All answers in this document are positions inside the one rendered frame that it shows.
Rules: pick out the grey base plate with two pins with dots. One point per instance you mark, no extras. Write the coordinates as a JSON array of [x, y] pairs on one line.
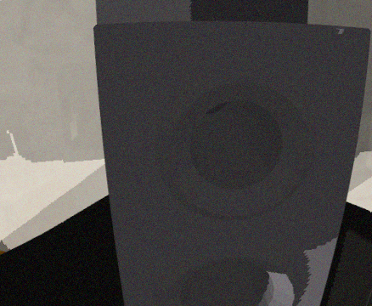
[[139, 11]]

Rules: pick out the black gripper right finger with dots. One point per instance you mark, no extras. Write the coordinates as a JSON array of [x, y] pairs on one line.
[[350, 279]]

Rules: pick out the grey plate with three holes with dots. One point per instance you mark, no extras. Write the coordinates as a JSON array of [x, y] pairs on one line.
[[242, 207]]

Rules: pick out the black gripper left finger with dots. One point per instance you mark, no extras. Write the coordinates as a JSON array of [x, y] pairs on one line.
[[73, 264]]

